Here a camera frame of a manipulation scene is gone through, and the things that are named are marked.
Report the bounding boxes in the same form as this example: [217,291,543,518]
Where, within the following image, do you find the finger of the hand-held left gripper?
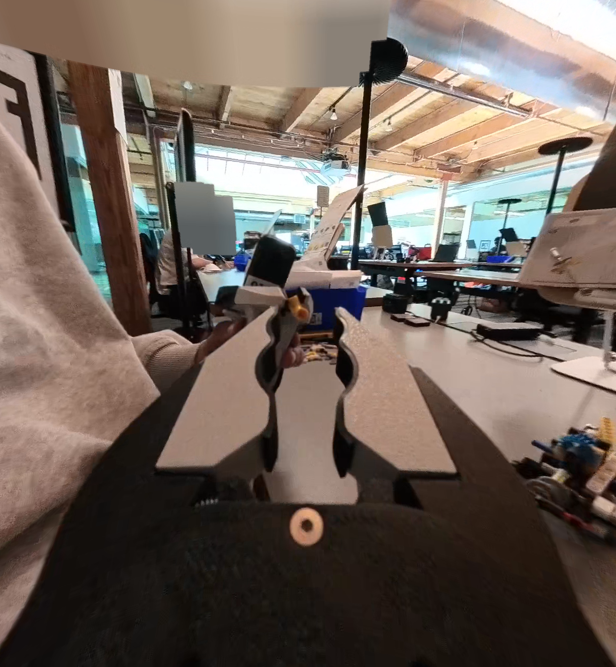
[276,307,302,351]
[286,287,315,326]

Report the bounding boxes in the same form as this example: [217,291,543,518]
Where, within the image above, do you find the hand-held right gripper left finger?
[155,305,280,496]

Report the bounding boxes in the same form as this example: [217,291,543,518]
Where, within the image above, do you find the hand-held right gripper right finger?
[333,306,459,503]

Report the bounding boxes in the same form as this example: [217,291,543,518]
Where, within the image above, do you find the partly built lego vehicle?
[511,417,616,545]

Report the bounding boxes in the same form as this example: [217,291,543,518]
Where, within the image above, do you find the person's left forearm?
[0,78,207,667]

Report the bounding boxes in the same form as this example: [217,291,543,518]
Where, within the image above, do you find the person's left hand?
[196,315,307,370]

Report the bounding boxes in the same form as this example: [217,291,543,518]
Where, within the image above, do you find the blue plastic bin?
[300,284,367,331]

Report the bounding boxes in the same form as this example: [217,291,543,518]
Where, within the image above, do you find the printed cardboard sheet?
[308,185,366,272]

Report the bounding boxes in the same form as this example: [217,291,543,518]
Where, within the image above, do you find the ceiling projector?
[319,148,351,175]

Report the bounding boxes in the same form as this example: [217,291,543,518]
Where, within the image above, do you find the tall black floor lamp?
[350,38,409,272]

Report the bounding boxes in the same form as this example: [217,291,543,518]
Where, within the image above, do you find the background wooden desk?
[360,258,528,293]

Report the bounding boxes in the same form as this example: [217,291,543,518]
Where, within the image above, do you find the black flat box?
[476,321,541,342]

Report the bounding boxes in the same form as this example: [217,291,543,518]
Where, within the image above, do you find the black screen on stand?
[164,108,199,339]

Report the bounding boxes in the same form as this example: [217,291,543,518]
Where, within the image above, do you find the black disc floor lamp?
[537,137,594,215]

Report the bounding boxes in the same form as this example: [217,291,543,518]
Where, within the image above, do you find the black and white tag sign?
[0,36,61,209]

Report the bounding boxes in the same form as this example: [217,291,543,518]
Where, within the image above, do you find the black cable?
[470,328,575,361]

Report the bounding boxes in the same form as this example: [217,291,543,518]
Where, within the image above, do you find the wooden post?
[67,61,152,337]

